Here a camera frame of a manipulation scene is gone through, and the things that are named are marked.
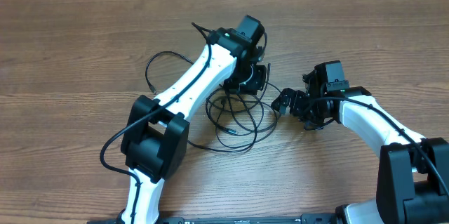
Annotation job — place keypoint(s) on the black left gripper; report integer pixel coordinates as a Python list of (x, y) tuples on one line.
[(258, 84)]

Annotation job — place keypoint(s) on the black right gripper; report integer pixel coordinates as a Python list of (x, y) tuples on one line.
[(295, 101)]

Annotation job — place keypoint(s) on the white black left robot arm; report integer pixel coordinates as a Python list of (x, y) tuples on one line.
[(153, 144)]

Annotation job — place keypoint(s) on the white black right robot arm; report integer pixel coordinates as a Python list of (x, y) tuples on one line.
[(412, 180)]

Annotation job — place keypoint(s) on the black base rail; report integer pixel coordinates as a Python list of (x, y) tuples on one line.
[(306, 218)]

